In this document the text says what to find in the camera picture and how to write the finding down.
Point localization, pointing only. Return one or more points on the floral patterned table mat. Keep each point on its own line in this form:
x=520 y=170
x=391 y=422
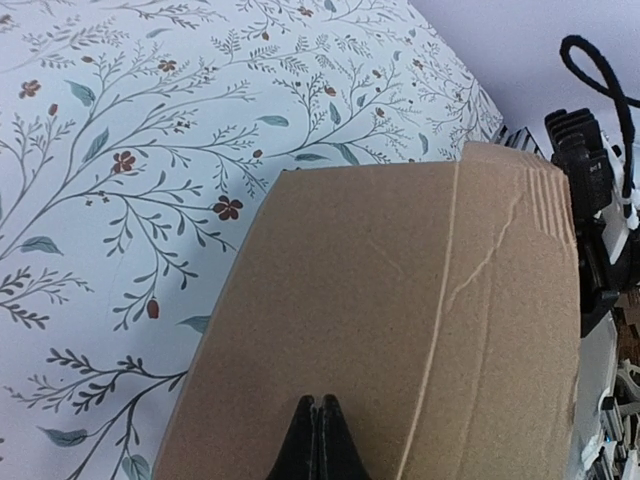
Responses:
x=138 y=140

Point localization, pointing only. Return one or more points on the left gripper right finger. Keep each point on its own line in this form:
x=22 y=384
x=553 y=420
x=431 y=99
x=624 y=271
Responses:
x=337 y=457

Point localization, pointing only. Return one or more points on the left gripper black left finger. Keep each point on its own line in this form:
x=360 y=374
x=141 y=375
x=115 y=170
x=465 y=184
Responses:
x=296 y=459

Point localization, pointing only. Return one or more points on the brown cardboard box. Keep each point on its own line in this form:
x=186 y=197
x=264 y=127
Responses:
x=370 y=283

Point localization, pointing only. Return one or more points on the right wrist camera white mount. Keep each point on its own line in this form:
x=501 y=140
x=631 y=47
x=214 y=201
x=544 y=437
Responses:
x=608 y=251

